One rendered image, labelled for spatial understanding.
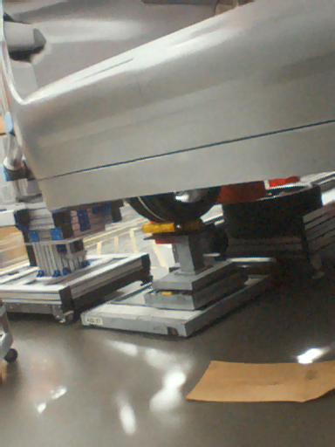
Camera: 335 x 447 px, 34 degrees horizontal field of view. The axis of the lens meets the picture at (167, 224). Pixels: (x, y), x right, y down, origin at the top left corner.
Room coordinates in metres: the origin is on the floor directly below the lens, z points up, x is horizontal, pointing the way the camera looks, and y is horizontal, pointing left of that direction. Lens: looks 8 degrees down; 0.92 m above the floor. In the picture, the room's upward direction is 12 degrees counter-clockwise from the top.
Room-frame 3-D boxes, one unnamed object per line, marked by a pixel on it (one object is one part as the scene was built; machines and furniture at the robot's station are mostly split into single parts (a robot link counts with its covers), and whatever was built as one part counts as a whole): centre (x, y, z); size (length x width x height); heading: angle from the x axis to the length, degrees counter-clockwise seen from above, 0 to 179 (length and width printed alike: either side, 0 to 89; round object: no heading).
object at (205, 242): (3.36, -0.21, 0.26); 0.42 x 0.18 x 0.35; 46
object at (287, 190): (3.65, -0.70, 0.39); 0.66 x 0.66 x 0.24
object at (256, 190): (3.47, -0.39, 0.69); 0.52 x 0.17 x 0.35; 46
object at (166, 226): (3.01, 0.04, 0.51); 0.29 x 0.06 x 0.06; 46
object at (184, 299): (3.05, -0.09, 0.13); 0.50 x 0.36 x 0.10; 136
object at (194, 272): (3.05, -0.09, 0.32); 0.40 x 0.30 x 0.28; 136
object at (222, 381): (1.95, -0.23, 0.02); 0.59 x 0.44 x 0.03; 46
